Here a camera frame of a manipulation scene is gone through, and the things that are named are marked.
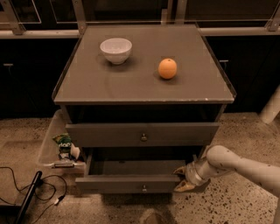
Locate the black bar on floor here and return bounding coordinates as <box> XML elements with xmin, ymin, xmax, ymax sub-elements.
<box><xmin>13</xmin><ymin>171</ymin><xmax>42</xmax><ymax>224</ymax></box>

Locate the green snack bag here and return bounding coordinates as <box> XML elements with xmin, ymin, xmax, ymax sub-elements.
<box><xmin>52</xmin><ymin>133</ymin><xmax>72</xmax><ymax>159</ymax></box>

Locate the clear plastic bin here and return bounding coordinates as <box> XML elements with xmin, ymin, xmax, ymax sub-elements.
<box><xmin>38</xmin><ymin>109</ymin><xmax>86</xmax><ymax>173</ymax></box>

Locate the white ceramic bowl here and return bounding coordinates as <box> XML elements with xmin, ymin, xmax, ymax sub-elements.
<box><xmin>100</xmin><ymin>38</ymin><xmax>132</xmax><ymax>65</ymax></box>

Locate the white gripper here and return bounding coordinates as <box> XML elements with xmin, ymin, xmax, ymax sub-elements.
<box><xmin>173</xmin><ymin>161</ymin><xmax>208</xmax><ymax>193</ymax></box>

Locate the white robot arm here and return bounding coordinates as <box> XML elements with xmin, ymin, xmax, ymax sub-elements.
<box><xmin>173</xmin><ymin>145</ymin><xmax>280</xmax><ymax>224</ymax></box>

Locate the grey top drawer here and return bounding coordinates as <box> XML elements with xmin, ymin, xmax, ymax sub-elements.
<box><xmin>66</xmin><ymin>122</ymin><xmax>219</xmax><ymax>147</ymax></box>

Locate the orange fruit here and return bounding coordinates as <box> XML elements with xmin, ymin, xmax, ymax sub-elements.
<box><xmin>157</xmin><ymin>59</ymin><xmax>177</xmax><ymax>80</ymax></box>

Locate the white pole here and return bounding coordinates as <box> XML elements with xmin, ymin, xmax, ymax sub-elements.
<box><xmin>260</xmin><ymin>85</ymin><xmax>280</xmax><ymax>124</ymax></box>

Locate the black cable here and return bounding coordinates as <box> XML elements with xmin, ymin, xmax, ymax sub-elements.
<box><xmin>0</xmin><ymin>165</ymin><xmax>68</xmax><ymax>224</ymax></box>

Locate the metal railing frame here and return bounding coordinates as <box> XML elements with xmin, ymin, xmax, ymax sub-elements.
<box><xmin>0</xmin><ymin>0</ymin><xmax>280</xmax><ymax>39</ymax></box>

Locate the grey drawer cabinet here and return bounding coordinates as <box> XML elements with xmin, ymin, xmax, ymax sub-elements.
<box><xmin>52</xmin><ymin>24</ymin><xmax>238</xmax><ymax>191</ymax></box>

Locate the grey drawer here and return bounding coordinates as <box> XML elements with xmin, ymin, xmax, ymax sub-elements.
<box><xmin>66</xmin><ymin>122</ymin><xmax>219</xmax><ymax>147</ymax></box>
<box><xmin>75</xmin><ymin>146</ymin><xmax>205</xmax><ymax>193</ymax></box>

